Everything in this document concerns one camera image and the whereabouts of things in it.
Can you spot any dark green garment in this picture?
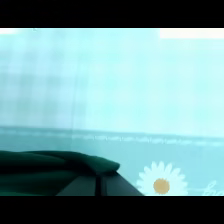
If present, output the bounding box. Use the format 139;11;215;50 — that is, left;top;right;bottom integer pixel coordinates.
0;150;121;197

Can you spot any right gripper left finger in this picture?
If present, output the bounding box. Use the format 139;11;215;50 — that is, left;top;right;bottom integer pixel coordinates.
55;175;98;197

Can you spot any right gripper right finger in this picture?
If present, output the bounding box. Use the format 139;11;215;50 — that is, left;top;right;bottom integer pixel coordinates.
99;171;144;197

